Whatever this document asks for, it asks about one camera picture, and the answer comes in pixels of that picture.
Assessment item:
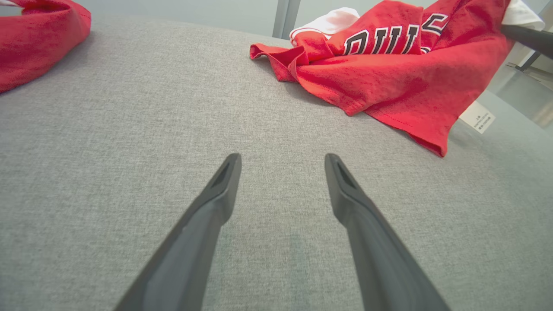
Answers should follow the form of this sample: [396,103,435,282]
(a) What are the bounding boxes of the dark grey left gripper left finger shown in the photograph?
[113,153,242,311]

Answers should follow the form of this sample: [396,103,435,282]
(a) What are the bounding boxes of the red shorts with white stripes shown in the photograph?
[0,0,92,93]

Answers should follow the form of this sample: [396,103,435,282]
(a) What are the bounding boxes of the red basketball jersey shirt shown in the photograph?
[250,0,546,157]

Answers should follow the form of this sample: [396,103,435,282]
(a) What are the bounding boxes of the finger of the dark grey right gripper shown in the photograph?
[501,25,553,60]

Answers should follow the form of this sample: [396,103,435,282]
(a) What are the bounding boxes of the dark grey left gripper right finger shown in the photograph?
[325,153,452,311]

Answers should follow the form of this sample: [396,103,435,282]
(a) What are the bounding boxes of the grey fabric sofa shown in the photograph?
[0,11,553,311]

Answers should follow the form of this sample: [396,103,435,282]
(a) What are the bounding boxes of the black metal stand leg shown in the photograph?
[514,51,543,72]

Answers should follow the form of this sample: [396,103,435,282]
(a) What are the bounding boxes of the grey metal wall post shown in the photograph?
[272,0,302,39]

